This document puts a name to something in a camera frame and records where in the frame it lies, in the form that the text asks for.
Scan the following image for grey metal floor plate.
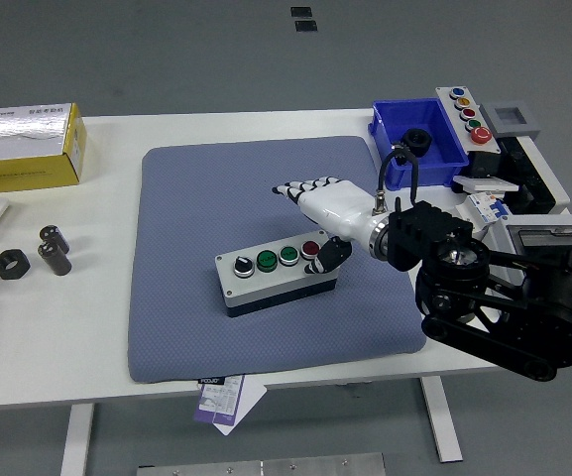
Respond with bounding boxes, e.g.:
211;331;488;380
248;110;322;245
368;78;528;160
136;451;387;476

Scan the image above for white table leg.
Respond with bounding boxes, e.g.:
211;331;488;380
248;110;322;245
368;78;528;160
418;376;464;464
59;402;96;476

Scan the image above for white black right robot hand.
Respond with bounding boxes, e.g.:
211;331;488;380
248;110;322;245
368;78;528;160
271;177;387;277

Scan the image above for grey-blue padded mat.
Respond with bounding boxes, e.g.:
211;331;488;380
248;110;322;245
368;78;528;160
127;135;428;384

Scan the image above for grey square frame box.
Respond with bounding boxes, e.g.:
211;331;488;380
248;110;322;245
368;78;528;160
479;101;543;140

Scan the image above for blue plastic bin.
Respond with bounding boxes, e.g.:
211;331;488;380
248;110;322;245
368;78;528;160
368;97;470;190

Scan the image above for white paper card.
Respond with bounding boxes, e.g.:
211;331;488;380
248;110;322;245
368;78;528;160
211;380;269;437

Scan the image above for black cylindrical capacitor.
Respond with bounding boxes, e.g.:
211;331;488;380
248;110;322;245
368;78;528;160
39;224;71;254
37;240;73;277

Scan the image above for white circuit breaker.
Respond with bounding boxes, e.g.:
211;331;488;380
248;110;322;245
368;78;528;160
456;191;511;234

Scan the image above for grey distribution box clear cover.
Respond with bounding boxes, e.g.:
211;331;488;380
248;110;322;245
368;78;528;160
483;213;572;279

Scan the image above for yellow cardboard box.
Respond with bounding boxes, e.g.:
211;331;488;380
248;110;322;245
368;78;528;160
0;102;87;194

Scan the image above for grey five-button control box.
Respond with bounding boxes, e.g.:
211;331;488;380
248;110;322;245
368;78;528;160
435;85;504;179

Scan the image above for white wall switch plate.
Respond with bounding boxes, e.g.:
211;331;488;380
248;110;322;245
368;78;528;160
451;174;520;195

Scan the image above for large black hex nut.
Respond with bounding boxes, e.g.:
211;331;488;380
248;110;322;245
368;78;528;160
0;248;31;282
400;127;433;158

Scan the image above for purple white mat tag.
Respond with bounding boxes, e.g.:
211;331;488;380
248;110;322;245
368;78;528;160
193;374;246;426

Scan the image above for black and white rail device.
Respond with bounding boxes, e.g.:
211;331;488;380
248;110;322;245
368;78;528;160
498;133;572;215

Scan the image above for grey four-button control box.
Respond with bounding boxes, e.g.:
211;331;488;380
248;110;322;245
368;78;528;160
214;228;341;318

